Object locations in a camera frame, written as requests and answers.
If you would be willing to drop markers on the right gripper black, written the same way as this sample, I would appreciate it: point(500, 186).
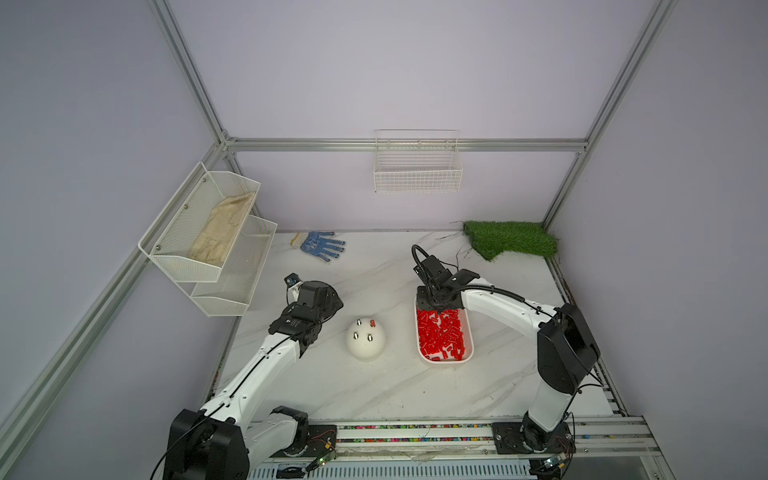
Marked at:
point(423, 301)

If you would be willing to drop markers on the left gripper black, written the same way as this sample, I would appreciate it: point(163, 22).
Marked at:
point(332, 306)

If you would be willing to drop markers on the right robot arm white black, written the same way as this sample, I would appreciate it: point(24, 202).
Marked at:
point(566, 350)

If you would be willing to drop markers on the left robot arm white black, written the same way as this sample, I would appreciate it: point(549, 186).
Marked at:
point(217, 441)

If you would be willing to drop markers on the white tray of red sleeves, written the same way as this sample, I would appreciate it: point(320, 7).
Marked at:
point(443, 337)

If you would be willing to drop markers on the white dome with screws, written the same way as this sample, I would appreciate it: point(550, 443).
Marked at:
point(363, 342)

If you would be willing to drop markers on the green artificial grass mat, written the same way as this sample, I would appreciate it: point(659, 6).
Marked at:
point(491, 239)

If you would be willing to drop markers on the lower white mesh shelf bin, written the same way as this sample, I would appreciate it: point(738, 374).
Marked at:
point(232, 294)

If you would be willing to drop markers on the white mesh shelf bin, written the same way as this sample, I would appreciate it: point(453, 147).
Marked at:
point(174, 241)
point(232, 294)

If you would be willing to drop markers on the blue dotted work glove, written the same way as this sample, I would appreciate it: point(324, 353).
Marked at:
point(322, 245)

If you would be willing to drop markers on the beige cloth in bin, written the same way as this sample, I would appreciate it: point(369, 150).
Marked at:
point(213, 244)

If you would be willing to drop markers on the upper white mesh shelf bin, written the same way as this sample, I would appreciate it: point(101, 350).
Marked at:
point(174, 241)

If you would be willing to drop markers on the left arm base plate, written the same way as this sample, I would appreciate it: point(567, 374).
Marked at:
point(313, 441)

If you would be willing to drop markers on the white wire wall basket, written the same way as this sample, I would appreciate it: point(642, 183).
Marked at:
point(416, 161)

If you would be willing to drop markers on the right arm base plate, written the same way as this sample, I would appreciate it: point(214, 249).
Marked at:
point(527, 438)

